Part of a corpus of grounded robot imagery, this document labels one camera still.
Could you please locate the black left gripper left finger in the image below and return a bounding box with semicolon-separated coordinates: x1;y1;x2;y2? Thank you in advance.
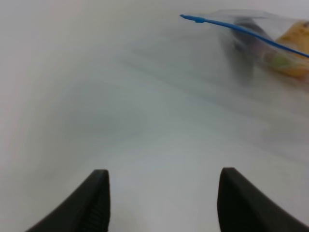
28;170;111;232

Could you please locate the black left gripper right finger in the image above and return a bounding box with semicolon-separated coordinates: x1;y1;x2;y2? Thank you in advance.
217;168;309;232

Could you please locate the clear zip bag blue seal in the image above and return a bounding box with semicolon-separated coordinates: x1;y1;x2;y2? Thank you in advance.
180;9;309;91

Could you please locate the dark purple eggplant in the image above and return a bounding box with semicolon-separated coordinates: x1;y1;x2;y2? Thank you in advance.
217;27;283;86

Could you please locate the yellow pear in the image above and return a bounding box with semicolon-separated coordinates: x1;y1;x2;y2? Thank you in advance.
265;20;309;81

